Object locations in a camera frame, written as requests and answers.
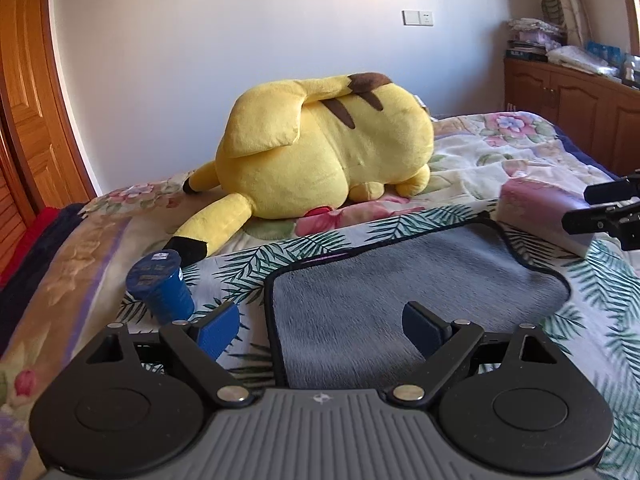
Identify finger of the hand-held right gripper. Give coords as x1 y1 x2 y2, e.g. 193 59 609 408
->
561 202 640 252
584 171 640 206

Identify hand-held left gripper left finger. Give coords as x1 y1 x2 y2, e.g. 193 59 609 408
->
86 302 253 408

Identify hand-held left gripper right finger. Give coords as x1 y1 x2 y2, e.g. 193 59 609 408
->
391 301 558 404

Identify green striped vase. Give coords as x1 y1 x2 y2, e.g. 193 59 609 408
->
542 0 567 29

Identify dark book stack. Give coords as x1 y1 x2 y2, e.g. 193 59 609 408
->
505 41 553 64

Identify grey towel with dark trim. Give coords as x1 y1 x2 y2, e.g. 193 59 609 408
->
264 217 574 390

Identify red cloth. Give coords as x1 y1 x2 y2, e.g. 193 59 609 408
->
0 206 62 288

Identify yellow plush toy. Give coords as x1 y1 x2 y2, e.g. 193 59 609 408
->
171 73 435 267

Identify dark navy blanket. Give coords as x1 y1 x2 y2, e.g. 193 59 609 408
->
0 202 97 356

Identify pink box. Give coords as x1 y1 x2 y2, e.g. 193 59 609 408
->
492 175 603 258

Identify blue box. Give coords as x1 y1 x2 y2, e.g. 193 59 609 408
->
586 40 625 63

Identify floral quilt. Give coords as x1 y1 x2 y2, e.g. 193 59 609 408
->
0 111 621 480

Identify wooden wardrobe door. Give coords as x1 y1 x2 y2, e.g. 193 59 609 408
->
0 0 99 273

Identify wooden cabinet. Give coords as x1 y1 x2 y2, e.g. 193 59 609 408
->
503 56 640 177

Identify blue cylindrical can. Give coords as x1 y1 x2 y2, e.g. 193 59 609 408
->
126 249 196 324

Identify stack of folded cloths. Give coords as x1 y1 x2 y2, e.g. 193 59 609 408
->
507 17 569 45

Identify white plastic bag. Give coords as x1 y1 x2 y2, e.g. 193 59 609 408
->
545 45 620 69

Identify leaf-print bed sheet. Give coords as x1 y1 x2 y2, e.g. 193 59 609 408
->
116 203 640 480

